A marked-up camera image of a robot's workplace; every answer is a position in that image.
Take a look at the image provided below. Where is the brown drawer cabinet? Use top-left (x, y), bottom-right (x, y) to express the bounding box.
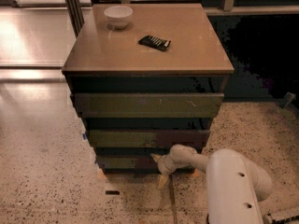
top-left (61, 3), bottom-right (235, 175)

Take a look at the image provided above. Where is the drawer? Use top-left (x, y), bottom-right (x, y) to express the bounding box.
top-left (87, 130), bottom-right (210, 148)
top-left (73, 93), bottom-right (224, 119)
top-left (95, 154), bottom-right (202, 171)

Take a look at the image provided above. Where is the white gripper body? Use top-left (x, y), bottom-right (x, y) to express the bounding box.
top-left (157, 145), bottom-right (197, 175)

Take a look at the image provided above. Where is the white bowl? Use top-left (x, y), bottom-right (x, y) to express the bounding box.
top-left (104, 6), bottom-right (133, 29)

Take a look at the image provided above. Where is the middle drawer front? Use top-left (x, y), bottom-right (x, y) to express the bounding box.
top-left (87, 130), bottom-right (210, 148)

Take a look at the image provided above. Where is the black remote control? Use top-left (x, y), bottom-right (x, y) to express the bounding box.
top-left (138, 35), bottom-right (171, 51)

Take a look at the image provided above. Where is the top drawer front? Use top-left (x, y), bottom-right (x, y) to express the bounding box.
top-left (73, 93), bottom-right (224, 119)

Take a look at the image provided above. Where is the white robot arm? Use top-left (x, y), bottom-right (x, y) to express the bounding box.
top-left (152, 144), bottom-right (273, 224)

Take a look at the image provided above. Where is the grey power strip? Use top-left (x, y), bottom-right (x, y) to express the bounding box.
top-left (263, 207), bottom-right (299, 224)

